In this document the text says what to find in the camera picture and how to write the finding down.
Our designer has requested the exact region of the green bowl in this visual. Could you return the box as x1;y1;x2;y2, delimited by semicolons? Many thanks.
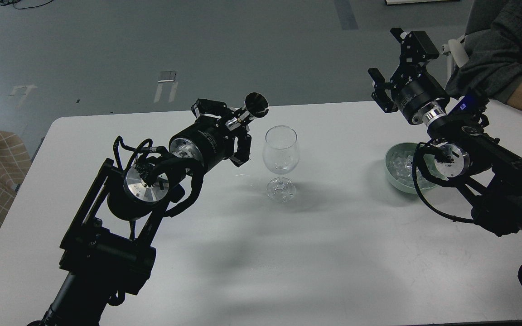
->
384;142;437;194

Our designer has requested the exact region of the pile of clear ice cubes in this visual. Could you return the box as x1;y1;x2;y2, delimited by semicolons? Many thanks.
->
386;149;415;193

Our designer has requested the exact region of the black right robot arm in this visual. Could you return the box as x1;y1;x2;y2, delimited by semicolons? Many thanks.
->
368;27;522;237

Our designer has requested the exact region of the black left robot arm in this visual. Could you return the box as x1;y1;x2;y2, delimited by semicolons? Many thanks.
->
31;93;269;326

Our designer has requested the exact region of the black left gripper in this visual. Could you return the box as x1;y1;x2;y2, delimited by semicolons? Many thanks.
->
169;99;252;173

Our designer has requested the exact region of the person in grey jacket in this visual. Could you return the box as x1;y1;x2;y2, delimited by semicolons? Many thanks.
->
446;0;522;110

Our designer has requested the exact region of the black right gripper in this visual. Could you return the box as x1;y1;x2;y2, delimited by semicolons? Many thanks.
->
368;28;450;125

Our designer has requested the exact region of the clear wine glass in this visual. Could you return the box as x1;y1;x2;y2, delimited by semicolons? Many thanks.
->
262;125;300;203

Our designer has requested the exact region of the steel cocktail jigger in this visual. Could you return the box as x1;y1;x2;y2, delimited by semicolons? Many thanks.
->
224;92;269;131

